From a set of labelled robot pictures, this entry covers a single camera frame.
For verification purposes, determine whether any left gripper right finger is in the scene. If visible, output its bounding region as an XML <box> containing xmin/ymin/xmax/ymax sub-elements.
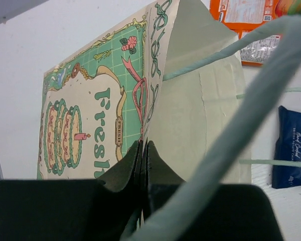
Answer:
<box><xmin>140</xmin><ymin>141</ymin><xmax>283</xmax><ymax>240</ymax></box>

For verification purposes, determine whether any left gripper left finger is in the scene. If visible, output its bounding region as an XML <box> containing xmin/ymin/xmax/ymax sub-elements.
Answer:
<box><xmin>0</xmin><ymin>142</ymin><xmax>141</xmax><ymax>240</ymax></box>

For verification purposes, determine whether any blue green crisps packet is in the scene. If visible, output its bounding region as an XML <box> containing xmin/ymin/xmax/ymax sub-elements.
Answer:
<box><xmin>271</xmin><ymin>106</ymin><xmax>301</xmax><ymax>189</ymax></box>

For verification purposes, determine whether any green printed paper bag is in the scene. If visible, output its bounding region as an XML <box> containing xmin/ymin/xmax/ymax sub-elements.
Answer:
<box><xmin>37</xmin><ymin>1</ymin><xmax>301</xmax><ymax>240</ymax></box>

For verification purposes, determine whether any orange snack packet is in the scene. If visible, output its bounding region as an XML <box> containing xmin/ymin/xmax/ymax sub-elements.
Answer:
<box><xmin>209</xmin><ymin>0</ymin><xmax>301</xmax><ymax>67</ymax></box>

